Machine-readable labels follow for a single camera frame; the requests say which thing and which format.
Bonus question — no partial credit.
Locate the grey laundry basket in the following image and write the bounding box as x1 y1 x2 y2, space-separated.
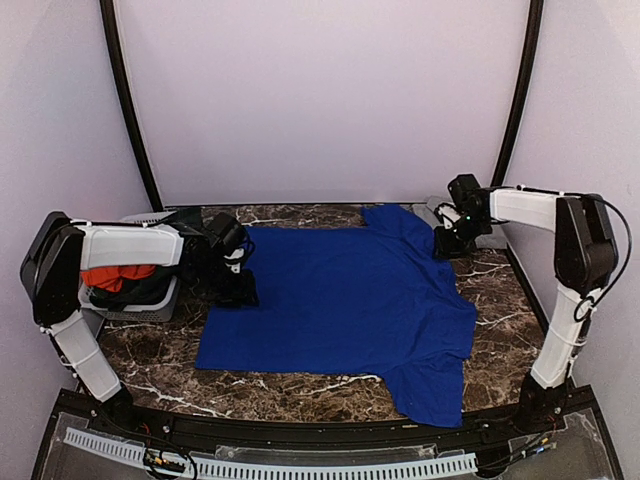
73 214 185 322

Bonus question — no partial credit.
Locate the white slotted cable duct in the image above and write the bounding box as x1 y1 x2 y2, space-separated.
63 427 478 479

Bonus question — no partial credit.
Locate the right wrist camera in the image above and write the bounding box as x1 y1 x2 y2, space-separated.
434 202 461 229

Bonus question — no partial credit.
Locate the black curved front rail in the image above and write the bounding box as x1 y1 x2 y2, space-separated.
54 384 596 456

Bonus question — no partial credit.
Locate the left black frame post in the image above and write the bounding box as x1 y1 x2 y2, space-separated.
99 0 164 212

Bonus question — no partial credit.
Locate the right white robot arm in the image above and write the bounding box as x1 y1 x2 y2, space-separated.
434 174 630 390

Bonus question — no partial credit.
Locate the right black frame post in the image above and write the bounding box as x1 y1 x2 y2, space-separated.
491 0 544 187

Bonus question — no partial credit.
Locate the black frame post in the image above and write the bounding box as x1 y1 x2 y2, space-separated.
491 0 544 187
99 0 164 212

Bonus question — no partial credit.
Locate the grey button shirt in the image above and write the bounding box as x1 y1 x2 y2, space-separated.
409 196 508 250

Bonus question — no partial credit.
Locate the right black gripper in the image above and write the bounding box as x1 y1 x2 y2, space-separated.
433 213 492 259

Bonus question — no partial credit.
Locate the orange red garment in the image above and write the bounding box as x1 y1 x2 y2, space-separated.
81 265 156 293

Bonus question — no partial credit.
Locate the black garment in basket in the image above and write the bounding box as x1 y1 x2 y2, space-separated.
84 207 203 312

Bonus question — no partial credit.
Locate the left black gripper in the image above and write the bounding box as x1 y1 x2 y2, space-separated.
191 256 259 308

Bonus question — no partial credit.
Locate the blue printed t-shirt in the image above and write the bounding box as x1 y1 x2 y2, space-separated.
195 205 477 428

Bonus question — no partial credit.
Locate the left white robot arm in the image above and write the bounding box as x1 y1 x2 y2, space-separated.
20 207 259 436

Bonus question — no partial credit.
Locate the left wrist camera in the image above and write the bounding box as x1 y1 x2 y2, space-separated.
224 240 255 274

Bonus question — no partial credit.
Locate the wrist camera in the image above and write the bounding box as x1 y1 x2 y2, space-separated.
434 202 461 229
224 240 255 274

